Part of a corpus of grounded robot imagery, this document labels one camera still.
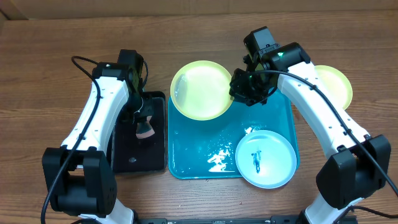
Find green and pink sponge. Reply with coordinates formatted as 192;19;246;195
136;116;155;139

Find yellow plate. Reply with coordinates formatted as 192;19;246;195
315;65;353;110
170;60;233;121

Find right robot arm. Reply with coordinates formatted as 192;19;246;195
229;27;392;223

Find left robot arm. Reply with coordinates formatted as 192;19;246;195
40;49;154;223

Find black water tray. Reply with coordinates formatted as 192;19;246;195
108;91;167;174

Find teal plastic tray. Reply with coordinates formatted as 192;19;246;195
168;91;299;179

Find light blue plate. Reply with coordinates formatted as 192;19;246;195
235;130;297;189

